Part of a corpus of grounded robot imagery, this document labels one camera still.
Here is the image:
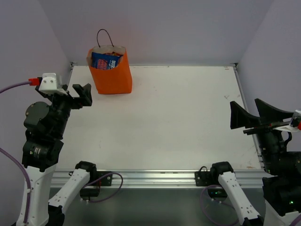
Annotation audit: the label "aluminium front rail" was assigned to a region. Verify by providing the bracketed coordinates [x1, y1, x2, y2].
[49, 169, 271, 189]

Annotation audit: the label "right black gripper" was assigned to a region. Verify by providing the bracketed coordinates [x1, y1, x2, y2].
[232, 97, 299, 174]

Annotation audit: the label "blue Burts crisps packet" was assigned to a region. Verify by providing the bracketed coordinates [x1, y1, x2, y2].
[91, 52, 123, 70]

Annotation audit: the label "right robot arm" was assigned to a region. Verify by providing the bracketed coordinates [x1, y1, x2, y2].
[209, 98, 301, 226]

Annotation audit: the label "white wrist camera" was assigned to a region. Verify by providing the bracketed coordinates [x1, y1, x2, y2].
[274, 110, 301, 133]
[38, 73, 67, 95]

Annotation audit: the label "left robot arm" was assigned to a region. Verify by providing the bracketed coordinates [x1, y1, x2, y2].
[15, 84, 98, 226]

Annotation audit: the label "orange paper bag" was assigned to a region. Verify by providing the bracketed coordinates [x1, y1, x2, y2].
[86, 42, 133, 95]

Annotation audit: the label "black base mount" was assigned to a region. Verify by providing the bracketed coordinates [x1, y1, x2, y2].
[194, 166, 227, 199]
[79, 171, 112, 200]

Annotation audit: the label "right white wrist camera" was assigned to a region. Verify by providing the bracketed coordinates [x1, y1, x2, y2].
[274, 110, 301, 133]

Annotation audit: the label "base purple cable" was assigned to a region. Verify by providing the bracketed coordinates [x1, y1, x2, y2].
[199, 185, 239, 226]
[81, 172, 124, 203]

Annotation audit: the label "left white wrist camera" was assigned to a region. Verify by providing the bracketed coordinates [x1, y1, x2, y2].
[38, 73, 67, 95]

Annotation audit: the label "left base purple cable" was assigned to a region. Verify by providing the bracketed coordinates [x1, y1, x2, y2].
[81, 172, 124, 203]

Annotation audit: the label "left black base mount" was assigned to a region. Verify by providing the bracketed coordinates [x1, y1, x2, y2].
[79, 171, 112, 200]

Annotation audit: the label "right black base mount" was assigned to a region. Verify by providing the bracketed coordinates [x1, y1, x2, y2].
[194, 166, 227, 199]

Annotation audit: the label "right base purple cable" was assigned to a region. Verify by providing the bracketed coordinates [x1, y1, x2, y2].
[199, 185, 239, 226]

